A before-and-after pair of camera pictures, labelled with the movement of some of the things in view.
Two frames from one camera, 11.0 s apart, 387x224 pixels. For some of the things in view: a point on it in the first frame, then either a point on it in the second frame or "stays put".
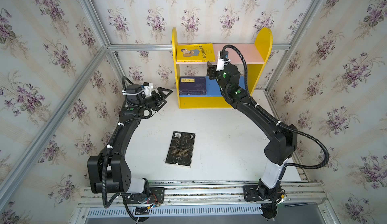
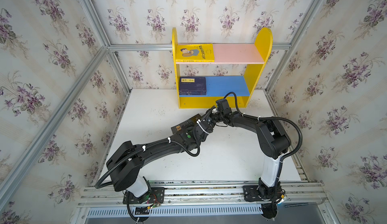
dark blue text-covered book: x=192 y=83 stays put
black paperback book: x=180 y=149 -> x=176 y=128
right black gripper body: x=212 y=71 -> x=217 y=115
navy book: x=192 y=93 stays put
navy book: x=192 y=94 stays put
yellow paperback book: x=200 y=52 stays put
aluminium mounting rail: x=300 y=192 stays put
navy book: x=192 y=91 stays put
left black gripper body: x=157 y=98 -> x=201 y=125
